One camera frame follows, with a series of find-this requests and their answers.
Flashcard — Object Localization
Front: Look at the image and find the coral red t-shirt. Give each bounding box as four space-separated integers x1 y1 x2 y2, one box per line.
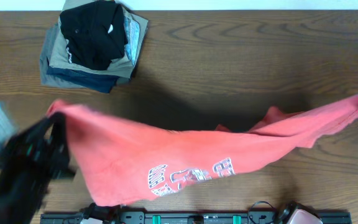
47 94 358 206

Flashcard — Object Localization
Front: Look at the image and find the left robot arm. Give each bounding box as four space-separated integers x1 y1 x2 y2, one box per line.
0 113 75 223

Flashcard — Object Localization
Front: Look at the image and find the dark blue folded garment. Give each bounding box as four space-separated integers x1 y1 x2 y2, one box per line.
47 67 119 93

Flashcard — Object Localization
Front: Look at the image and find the khaki folded garment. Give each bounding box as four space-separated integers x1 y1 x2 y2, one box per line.
49 9 148 78

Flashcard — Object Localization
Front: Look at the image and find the grey folded garment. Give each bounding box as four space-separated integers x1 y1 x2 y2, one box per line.
39 24 130 88

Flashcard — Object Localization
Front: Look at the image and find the black folded shirt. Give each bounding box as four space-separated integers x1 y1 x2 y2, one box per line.
60 1 127 70

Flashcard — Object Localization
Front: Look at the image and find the light blue folded garment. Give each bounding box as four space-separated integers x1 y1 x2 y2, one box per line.
124 15 140 65

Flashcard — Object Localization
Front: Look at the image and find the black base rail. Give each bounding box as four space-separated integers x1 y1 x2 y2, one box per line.
40 203 349 224

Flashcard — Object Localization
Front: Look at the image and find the black looped cable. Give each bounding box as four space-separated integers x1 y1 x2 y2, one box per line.
249 200 276 224

